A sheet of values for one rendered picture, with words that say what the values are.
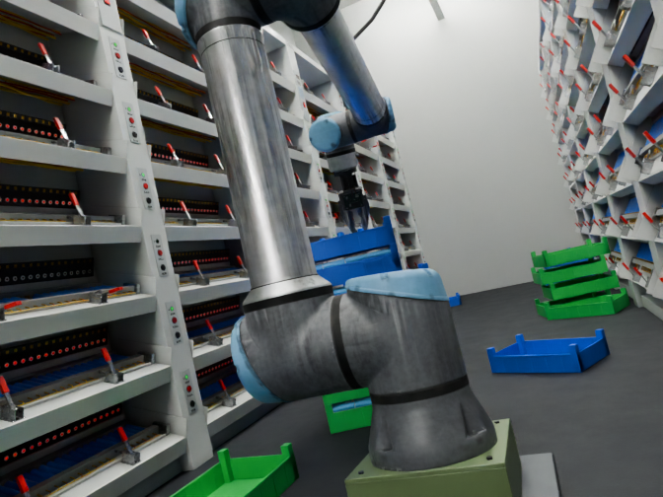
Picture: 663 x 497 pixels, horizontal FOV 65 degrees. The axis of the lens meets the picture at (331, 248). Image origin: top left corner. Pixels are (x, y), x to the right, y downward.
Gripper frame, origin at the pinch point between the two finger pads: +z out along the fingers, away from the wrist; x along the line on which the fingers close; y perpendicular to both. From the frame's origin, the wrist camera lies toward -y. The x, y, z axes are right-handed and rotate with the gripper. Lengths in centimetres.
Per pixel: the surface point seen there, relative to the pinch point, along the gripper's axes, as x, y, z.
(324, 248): -10.6, 17.2, -1.1
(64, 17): -62, 15, -78
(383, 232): 6.7, 17.0, -1.5
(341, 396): -15, 28, 39
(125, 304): -62, 35, -3
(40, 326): -69, 58, -7
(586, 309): 88, -61, 69
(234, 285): -47.1, -12.1, 10.5
